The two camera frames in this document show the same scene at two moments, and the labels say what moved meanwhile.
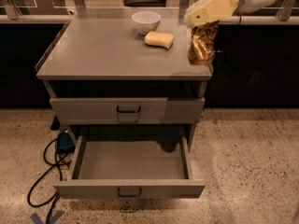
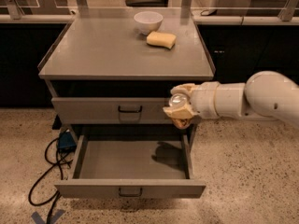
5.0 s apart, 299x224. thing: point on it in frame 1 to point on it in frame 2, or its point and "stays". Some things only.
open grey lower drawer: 130,169 stays
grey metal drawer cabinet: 111,81 stays
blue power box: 64,143 stays
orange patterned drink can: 203,41 to 177,100
